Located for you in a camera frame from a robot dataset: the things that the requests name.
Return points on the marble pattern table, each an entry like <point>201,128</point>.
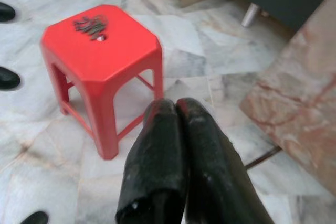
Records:
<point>302,90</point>

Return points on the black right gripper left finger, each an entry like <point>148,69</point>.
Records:
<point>155,161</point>

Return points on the red plastic stool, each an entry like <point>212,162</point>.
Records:
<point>105,61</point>

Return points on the white console leg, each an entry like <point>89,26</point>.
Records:
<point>250,15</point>

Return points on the key bunch with purple carabiner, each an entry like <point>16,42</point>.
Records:
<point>90,27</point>

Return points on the black shoe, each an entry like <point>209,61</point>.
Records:
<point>8,78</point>
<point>6,12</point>

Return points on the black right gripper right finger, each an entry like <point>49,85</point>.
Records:
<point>210,171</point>

